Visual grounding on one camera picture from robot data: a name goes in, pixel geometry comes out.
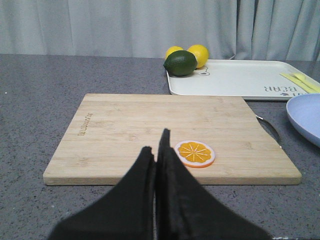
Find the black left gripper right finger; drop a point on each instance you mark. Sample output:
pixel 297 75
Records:
pixel 186 211

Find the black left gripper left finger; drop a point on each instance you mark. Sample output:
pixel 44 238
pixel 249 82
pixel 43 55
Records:
pixel 124 213

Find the light blue plate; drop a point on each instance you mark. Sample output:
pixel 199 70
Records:
pixel 303 112

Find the cream white tray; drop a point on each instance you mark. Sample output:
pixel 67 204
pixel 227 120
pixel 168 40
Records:
pixel 250 79

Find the orange slice toy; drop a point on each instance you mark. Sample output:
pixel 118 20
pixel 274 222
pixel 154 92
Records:
pixel 195 154

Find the bamboo cutting board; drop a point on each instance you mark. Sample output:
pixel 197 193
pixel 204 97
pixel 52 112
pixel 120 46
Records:
pixel 108 132

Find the green lime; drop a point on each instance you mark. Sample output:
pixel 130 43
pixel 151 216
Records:
pixel 180 63

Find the yellow lemon front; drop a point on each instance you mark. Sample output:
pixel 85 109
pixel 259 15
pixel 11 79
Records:
pixel 201 54

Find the yellow lemon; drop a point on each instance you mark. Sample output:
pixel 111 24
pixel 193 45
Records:
pixel 201 54
pixel 171 50

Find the yellow lemon rear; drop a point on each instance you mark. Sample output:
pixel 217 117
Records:
pixel 171 50

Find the yellow plastic knife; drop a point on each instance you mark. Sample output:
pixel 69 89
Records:
pixel 298 82

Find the yellow plastic fork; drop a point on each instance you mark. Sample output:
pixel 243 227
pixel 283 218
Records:
pixel 308 81

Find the grey white curtain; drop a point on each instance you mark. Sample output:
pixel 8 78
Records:
pixel 230 29

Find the metal cutting board handle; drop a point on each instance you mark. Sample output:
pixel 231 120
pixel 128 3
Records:
pixel 270 129

